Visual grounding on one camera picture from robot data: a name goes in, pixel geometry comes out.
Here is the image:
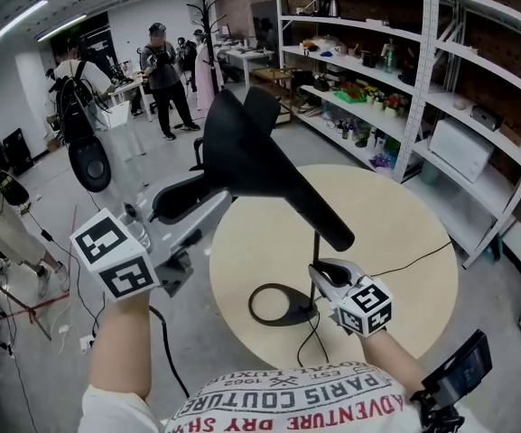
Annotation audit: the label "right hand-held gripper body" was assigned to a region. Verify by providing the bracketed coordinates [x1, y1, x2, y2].
[326, 275, 395, 340]

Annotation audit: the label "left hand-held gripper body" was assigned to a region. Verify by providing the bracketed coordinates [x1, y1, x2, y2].
[69, 201, 194, 304]

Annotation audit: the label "black desk lamp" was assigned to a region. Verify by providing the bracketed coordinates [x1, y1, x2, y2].
[200, 88, 357, 329]

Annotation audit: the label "person's left forearm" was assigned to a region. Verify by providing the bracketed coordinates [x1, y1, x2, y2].
[86, 291, 154, 405]

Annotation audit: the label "person's right forearm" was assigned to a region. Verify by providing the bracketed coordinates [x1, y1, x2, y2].
[362, 329, 426, 394]

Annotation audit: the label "white desk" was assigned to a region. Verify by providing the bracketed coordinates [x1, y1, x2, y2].
[105, 78, 149, 158]

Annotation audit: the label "round wooden table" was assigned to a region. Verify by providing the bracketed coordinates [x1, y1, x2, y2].
[209, 164, 461, 370]

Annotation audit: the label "black oval device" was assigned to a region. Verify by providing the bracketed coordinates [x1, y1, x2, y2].
[68, 135, 112, 194]

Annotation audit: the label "black office chair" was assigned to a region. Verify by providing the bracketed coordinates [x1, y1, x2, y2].
[191, 86, 284, 173]

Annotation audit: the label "white printed t-shirt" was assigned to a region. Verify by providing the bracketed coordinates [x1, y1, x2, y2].
[79, 361, 423, 433]

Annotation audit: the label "pink coat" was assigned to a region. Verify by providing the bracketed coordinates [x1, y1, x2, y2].
[194, 42, 226, 112]

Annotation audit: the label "green bin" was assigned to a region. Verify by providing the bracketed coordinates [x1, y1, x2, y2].
[419, 160, 442, 187]

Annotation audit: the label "wooden cart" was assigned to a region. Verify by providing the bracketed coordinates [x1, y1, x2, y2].
[252, 66, 293, 126]

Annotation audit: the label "black equipment case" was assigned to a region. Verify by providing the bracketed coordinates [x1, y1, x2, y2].
[1, 127, 35, 176]

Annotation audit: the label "white microwave oven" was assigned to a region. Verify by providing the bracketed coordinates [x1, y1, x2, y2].
[428, 117, 496, 184]

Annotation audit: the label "black coat rack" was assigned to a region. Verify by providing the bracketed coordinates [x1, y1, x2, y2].
[185, 0, 225, 107]

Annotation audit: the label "potted red flowers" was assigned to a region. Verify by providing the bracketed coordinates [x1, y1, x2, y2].
[383, 92, 408, 119]

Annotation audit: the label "white metal shelf unit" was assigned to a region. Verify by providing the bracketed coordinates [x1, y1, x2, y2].
[274, 0, 521, 271]

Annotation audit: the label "silver toaster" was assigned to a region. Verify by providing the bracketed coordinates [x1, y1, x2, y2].
[469, 104, 504, 133]

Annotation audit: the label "ceiling strip light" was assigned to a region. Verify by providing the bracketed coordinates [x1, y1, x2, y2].
[0, 0, 50, 59]
[36, 14, 88, 43]

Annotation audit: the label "clear spray bottle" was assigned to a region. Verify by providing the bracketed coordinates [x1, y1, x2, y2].
[383, 38, 399, 74]

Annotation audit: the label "black lamp power cable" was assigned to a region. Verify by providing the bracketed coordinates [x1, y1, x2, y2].
[295, 240, 454, 365]

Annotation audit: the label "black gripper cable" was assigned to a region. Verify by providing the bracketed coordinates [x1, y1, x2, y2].
[148, 305, 191, 399]

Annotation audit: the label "black device on mount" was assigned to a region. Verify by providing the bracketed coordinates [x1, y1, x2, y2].
[409, 329, 494, 433]

